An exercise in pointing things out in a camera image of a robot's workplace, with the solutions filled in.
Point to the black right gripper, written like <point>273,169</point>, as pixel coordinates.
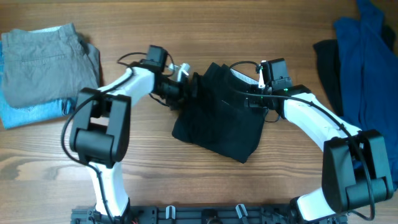
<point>252,101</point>

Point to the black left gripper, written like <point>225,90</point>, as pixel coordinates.
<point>193,89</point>

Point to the black shorts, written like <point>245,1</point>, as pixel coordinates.
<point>217,119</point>

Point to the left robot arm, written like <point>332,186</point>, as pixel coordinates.
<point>100,126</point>

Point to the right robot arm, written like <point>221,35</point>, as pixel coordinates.
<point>355,170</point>

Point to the black garment under blue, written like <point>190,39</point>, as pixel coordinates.
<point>326,74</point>

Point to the dark blue garment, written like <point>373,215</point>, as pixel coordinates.
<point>371,20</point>

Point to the folded grey trousers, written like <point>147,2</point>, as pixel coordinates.
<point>47,64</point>

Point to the folded light blue jeans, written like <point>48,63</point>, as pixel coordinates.
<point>15,117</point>

